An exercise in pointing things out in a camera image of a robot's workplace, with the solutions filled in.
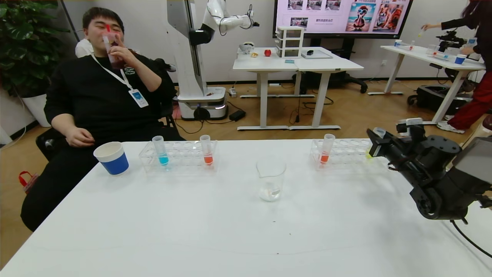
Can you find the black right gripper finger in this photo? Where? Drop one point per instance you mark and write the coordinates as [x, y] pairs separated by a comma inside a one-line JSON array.
[[381, 149], [371, 136]]

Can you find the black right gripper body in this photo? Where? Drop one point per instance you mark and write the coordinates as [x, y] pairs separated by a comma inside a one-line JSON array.
[[378, 145]]

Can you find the yellow pigment test tube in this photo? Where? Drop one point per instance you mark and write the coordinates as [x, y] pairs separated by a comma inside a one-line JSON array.
[[379, 131]]

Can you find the blue pigment test tube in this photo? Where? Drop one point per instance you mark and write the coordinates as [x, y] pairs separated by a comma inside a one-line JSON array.
[[161, 152]]

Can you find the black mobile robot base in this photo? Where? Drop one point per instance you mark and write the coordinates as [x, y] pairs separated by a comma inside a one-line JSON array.
[[430, 100]]

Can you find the black background robot arm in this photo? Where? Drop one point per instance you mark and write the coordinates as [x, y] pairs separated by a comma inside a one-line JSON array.
[[451, 39]]

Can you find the clear acrylic test tube rack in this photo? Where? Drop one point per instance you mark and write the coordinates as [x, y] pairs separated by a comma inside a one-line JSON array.
[[180, 157], [349, 154]]

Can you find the red pigment test tube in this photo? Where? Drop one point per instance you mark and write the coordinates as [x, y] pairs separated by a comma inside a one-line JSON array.
[[207, 154], [326, 152]]

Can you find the clear glass beaker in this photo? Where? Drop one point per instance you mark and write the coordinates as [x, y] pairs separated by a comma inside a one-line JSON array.
[[271, 181]]

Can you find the seated man's left hand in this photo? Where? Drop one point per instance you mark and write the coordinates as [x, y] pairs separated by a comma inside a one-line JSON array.
[[122, 52]]

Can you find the seated man's right hand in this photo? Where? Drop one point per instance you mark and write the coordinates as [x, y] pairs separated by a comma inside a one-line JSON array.
[[80, 138]]

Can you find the black display stand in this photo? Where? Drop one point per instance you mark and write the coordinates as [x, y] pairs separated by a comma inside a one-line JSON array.
[[346, 79]]

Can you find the white standing desk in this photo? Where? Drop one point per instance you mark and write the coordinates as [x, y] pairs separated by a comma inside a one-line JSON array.
[[330, 64], [265, 63]]

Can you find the grey flat tray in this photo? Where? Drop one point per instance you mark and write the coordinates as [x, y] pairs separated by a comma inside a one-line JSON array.
[[321, 55]]

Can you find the long white work desk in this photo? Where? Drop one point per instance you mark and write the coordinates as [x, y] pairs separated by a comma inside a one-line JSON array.
[[419, 53]]

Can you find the person in red trousers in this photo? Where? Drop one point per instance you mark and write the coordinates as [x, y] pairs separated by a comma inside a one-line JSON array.
[[480, 92]]

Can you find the small blue background cup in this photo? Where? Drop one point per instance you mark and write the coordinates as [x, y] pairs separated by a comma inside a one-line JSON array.
[[460, 59]]

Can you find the white drawer organizer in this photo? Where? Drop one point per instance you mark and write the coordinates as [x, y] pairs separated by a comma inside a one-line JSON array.
[[290, 42]]

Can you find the black power adapter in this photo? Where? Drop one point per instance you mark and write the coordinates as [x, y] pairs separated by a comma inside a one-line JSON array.
[[237, 115]]

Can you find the white power strip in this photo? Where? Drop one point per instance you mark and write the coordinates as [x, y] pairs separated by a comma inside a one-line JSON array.
[[233, 92]]

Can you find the white bowl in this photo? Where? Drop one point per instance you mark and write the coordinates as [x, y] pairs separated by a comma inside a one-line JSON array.
[[246, 47]]

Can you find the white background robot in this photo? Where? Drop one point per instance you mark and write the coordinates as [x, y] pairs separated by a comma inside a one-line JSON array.
[[188, 57]]

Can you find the blue white paper cup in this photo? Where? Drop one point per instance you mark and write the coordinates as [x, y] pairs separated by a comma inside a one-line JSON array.
[[113, 161]]

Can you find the man in black sweater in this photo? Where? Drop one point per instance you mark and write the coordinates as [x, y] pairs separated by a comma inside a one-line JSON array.
[[96, 100]]

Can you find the plastic drink cup red lid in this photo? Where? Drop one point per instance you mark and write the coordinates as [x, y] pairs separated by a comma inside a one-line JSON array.
[[109, 40]]

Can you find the white plant pot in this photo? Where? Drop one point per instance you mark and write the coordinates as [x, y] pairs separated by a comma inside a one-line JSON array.
[[36, 109]]

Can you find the green potted plant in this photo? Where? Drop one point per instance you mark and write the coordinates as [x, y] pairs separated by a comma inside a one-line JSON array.
[[23, 46]]

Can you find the large wall display screen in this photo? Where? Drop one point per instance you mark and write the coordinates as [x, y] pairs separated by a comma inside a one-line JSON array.
[[342, 19]]

